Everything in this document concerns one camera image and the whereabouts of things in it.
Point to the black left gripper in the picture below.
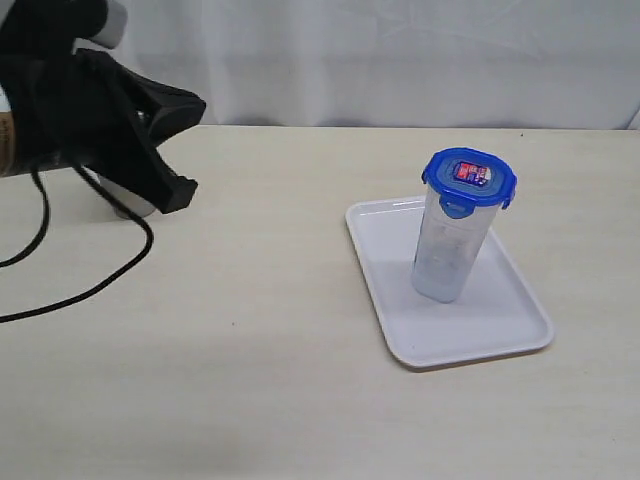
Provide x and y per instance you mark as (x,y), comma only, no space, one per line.
(67,102)

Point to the stainless steel cup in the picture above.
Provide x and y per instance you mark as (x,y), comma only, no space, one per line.
(133,202)

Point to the blue container lid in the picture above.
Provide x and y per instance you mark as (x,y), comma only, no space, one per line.
(465,179)

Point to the clear plastic container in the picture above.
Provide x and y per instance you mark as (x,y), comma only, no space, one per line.
(447,248)

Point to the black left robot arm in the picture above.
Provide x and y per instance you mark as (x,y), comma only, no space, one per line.
(65,101)

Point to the white plastic tray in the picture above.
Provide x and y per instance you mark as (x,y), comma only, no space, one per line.
(497,315)

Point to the white backdrop curtain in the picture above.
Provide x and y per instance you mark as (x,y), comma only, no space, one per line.
(454,64)

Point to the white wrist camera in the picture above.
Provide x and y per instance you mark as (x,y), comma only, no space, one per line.
(112,27)

